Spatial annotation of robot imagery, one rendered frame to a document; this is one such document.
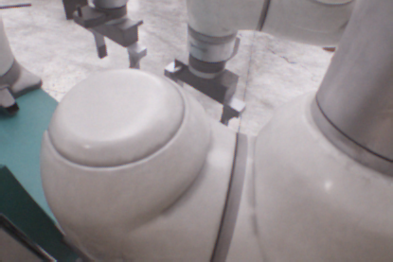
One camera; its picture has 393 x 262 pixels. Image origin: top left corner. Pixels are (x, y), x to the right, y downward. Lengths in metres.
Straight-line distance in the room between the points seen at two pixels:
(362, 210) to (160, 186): 0.13
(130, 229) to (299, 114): 0.15
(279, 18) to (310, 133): 0.26
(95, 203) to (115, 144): 0.04
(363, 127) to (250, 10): 0.29
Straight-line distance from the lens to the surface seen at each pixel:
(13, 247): 0.39
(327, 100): 0.20
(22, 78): 0.68
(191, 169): 0.20
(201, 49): 0.48
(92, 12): 0.66
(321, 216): 0.20
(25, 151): 0.57
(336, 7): 0.41
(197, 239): 0.23
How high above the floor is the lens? 1.14
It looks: 48 degrees down
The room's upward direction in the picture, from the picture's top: 8 degrees clockwise
